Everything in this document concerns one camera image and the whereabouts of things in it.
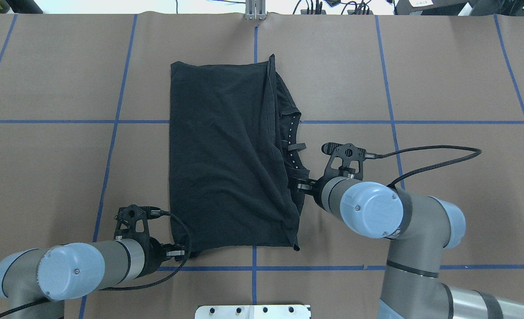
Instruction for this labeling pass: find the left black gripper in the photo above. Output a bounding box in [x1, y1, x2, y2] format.
[145, 237, 186, 274]

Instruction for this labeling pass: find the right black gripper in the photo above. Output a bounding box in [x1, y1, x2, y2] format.
[295, 178, 327, 209]

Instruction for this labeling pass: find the black graphic t-shirt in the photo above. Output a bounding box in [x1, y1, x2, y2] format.
[169, 55, 310, 253]

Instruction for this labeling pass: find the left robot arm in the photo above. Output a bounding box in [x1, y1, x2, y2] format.
[0, 239, 190, 319]

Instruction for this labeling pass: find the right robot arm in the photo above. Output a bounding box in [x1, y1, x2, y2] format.
[295, 176, 524, 319]

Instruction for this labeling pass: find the black label printer box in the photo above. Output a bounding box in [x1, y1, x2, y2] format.
[394, 0, 471, 16]

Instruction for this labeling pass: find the black water bottle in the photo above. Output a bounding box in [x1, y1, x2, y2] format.
[7, 0, 43, 14]

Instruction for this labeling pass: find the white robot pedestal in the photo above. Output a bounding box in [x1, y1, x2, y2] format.
[194, 304, 312, 319]

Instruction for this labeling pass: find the aluminium frame post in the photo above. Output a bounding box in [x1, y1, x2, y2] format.
[244, 0, 267, 21]

